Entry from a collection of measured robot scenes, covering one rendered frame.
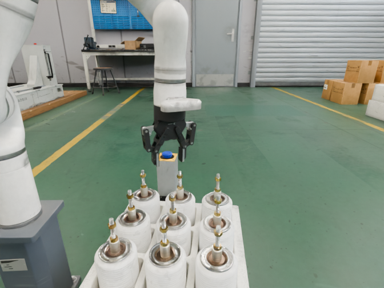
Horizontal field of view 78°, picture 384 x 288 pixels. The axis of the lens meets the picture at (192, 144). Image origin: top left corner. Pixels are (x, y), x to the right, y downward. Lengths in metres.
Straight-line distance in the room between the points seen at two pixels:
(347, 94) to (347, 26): 2.48
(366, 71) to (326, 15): 2.23
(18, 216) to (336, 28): 6.05
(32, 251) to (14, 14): 0.51
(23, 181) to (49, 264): 0.23
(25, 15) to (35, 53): 3.46
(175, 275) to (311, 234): 0.69
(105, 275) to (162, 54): 0.49
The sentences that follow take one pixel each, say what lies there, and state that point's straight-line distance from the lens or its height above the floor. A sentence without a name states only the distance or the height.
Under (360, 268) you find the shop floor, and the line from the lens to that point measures 1.08.
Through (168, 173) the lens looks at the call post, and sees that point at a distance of 0.91.
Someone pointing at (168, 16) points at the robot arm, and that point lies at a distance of 0.50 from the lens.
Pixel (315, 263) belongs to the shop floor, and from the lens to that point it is 1.02.
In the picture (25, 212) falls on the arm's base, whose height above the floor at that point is 0.33.
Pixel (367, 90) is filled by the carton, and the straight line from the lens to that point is 4.26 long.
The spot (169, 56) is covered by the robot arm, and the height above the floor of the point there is 0.68.
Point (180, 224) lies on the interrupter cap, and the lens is 0.67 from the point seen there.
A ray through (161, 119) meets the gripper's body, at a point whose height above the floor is 0.54.
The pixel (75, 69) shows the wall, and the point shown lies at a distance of 5.95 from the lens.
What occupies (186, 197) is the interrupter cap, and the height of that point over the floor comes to 0.25.
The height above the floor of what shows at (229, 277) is 0.24.
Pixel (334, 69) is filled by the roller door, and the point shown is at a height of 0.37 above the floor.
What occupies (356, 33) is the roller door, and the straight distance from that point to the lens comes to 6.42.
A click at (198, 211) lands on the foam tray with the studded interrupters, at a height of 0.18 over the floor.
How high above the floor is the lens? 0.68
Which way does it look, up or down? 21 degrees down
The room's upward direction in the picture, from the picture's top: straight up
